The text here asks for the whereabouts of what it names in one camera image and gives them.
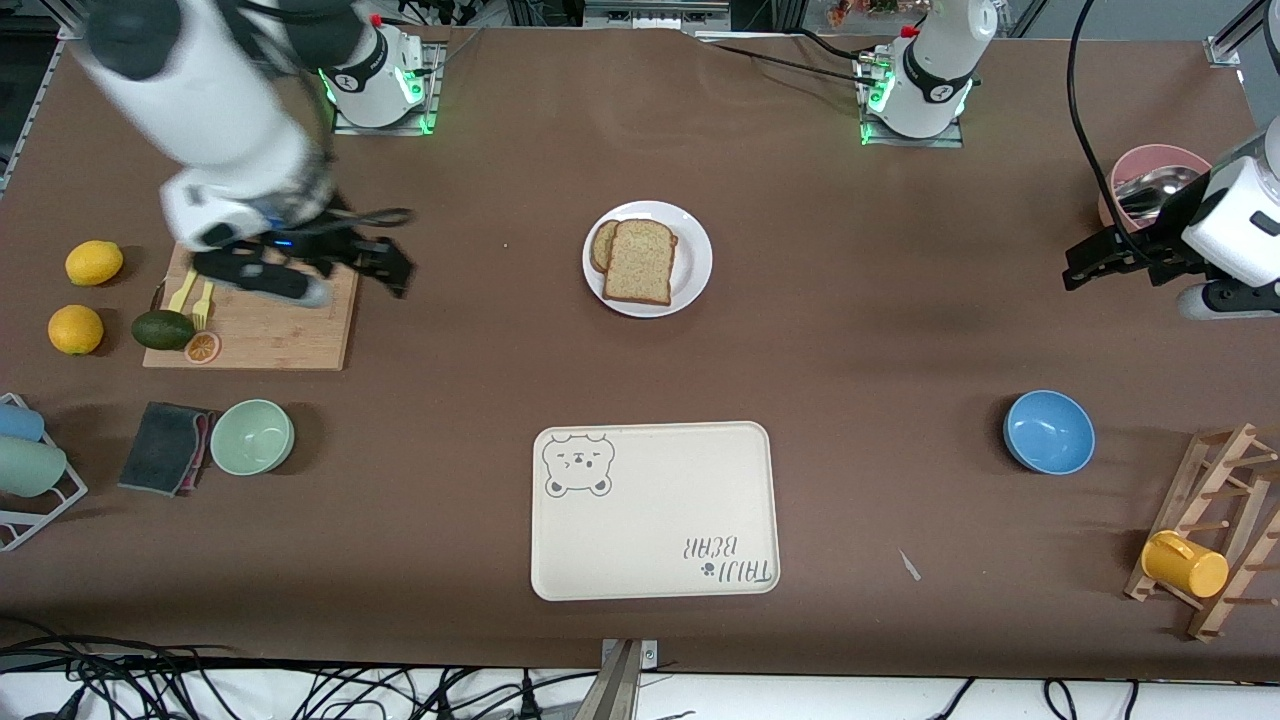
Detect large brown toast slice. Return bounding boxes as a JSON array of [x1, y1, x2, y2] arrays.
[[603, 219, 678, 307]]

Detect white round plate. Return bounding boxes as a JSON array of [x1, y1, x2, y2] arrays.
[[582, 200, 714, 319]]

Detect metal ladle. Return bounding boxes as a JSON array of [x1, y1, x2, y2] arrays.
[[1115, 166, 1203, 219]]

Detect pink bowl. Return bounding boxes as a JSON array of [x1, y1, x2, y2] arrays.
[[1098, 144, 1216, 233]]

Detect wooden cutting board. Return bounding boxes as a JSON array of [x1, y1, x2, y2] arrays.
[[143, 240, 363, 372]]

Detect dark green avocado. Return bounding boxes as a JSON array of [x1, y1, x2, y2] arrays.
[[131, 309, 197, 352]]

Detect yellow lemon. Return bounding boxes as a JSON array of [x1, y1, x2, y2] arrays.
[[65, 240, 125, 287]]

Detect blue bowl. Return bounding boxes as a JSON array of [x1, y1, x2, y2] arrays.
[[1003, 390, 1096, 476]]

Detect round orange-yellow citrus fruit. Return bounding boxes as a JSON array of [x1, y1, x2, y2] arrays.
[[48, 304, 105, 356]]

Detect wooden peg drying rack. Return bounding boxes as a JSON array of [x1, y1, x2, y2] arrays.
[[1124, 422, 1280, 642]]

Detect pale green bowl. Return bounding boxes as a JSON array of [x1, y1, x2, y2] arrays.
[[209, 399, 296, 477]]

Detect pink cloth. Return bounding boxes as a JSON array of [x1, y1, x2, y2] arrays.
[[185, 410, 218, 491]]

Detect dark grey cloth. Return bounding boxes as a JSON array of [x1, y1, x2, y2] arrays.
[[118, 401, 213, 497]]

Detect yellow mug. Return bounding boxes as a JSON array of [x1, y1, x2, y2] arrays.
[[1141, 530, 1230, 599]]

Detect pale green cup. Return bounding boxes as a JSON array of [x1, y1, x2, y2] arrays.
[[0, 436, 68, 499]]

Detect cream tray with bear print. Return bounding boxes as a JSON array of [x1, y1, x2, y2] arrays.
[[530, 421, 781, 602]]

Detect grey metal box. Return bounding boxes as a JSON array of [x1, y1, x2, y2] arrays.
[[585, 0, 731, 31]]

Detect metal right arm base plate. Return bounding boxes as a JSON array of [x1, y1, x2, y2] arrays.
[[333, 40, 442, 136]]

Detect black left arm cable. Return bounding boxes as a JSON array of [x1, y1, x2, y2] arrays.
[[1066, 0, 1153, 263]]

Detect aluminium corner frame post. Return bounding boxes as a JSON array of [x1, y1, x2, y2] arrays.
[[1205, 0, 1280, 69]]

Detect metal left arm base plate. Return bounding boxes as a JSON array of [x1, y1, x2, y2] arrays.
[[858, 55, 965, 149]]

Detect black cable on table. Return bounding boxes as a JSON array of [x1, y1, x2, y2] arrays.
[[690, 30, 881, 91]]

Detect white wire rack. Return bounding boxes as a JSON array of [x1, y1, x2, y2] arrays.
[[0, 392, 89, 553]]

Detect aluminium frame profile with bracket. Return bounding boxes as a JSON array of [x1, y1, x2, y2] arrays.
[[570, 638, 659, 720]]

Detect tangled black floor cables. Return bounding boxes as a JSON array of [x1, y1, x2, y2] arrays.
[[0, 615, 601, 720]]

